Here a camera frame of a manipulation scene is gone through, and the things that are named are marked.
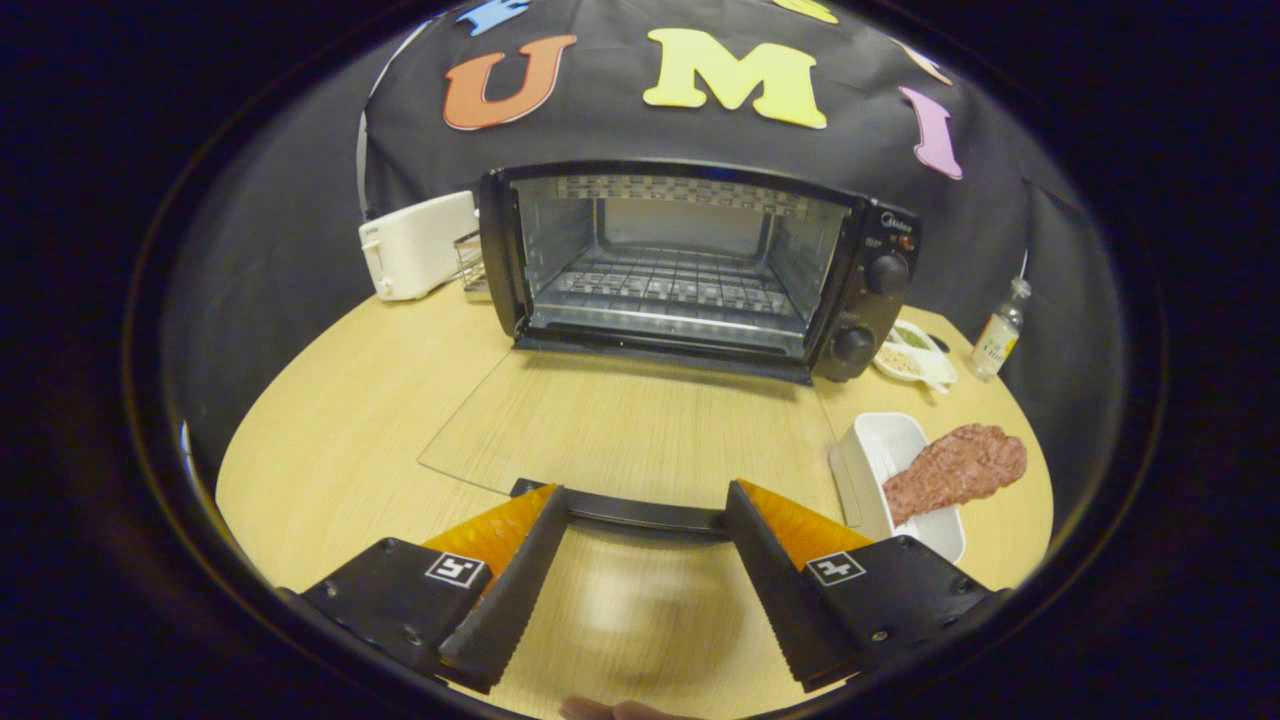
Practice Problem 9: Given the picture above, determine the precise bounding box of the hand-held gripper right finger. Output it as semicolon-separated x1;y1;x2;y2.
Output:
725;480;1011;694

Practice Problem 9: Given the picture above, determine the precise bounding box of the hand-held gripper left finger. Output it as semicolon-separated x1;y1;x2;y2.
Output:
280;483;569;696

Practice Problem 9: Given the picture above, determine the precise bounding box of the brown meat piece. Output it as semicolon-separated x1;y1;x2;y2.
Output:
882;423;1029;526

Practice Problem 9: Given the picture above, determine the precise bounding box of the black toaster oven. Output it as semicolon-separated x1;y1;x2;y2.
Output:
418;160;923;546

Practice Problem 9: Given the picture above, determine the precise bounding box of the white bread toaster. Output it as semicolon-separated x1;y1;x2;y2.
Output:
358;190;481;303

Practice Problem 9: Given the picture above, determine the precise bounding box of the white rectangular dish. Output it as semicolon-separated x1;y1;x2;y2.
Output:
828;412;967;564

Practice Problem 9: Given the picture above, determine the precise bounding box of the white divided condiment dish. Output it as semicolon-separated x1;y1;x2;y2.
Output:
872;320;958;393

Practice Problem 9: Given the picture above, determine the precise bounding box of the clear glass bottle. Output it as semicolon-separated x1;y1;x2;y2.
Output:
970;276;1033;381

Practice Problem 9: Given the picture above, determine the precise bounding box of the small wire basket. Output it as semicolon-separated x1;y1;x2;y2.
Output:
455;232;493;298

